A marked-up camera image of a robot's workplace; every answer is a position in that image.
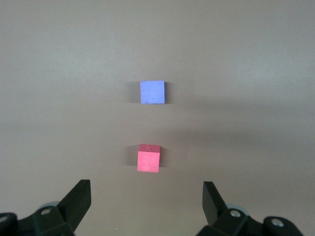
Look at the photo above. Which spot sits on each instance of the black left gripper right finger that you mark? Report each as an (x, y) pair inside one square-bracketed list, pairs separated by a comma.
[(221, 214)]

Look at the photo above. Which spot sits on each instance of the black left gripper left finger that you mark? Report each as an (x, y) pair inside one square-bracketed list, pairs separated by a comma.
[(61, 211)]

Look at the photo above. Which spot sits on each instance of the pink foam block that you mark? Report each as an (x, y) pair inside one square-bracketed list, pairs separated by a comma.
[(147, 161)]

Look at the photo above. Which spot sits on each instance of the purple foam block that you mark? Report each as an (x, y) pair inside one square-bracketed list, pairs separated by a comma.
[(152, 92)]

